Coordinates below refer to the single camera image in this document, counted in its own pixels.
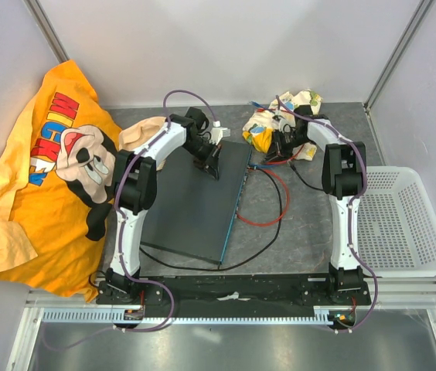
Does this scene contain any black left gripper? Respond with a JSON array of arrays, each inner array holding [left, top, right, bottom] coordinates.
[[182, 138, 223, 182]]

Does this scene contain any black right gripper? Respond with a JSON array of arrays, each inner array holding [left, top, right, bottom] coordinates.
[[264, 129, 311, 165]]

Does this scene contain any short black cable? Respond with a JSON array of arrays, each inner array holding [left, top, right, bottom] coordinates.
[[288, 162, 325, 191]]

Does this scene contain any blue ethernet cable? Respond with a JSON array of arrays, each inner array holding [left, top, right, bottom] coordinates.
[[247, 100, 292, 171]]

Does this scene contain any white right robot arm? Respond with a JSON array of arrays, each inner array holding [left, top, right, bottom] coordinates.
[[268, 113, 367, 305]]

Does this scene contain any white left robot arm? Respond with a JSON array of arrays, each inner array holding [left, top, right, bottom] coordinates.
[[106, 107, 221, 304]]

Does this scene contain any patterned white yellow cloth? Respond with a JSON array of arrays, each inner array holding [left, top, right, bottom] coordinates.
[[242, 89, 323, 154]]

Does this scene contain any beige bucket hat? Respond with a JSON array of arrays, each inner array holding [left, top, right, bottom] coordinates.
[[118, 116, 165, 151]]

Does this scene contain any white perforated plastic basket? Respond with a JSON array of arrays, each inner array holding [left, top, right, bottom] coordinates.
[[357, 166, 436, 279]]

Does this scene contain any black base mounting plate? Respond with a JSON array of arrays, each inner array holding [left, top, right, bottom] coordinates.
[[96, 273, 371, 306]]

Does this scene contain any orange Mickey t-shirt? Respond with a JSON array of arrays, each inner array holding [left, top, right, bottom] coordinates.
[[0, 60, 121, 301]]

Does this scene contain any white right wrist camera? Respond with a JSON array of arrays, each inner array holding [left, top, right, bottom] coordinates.
[[272, 114, 288, 131]]

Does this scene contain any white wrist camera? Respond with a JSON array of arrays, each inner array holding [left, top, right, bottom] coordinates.
[[210, 121, 230, 145], [272, 114, 288, 131]]

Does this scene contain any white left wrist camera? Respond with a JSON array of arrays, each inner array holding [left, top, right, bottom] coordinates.
[[210, 121, 230, 145]]

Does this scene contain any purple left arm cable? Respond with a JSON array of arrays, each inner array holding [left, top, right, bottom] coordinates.
[[41, 89, 223, 351]]

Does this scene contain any dark grey network switch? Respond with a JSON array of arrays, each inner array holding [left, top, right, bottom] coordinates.
[[141, 141, 252, 264]]

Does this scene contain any long black cable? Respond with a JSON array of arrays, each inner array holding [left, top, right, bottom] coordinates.
[[138, 169, 283, 271]]

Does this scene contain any slotted grey cable duct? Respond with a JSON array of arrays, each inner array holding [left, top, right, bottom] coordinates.
[[43, 302, 351, 325]]

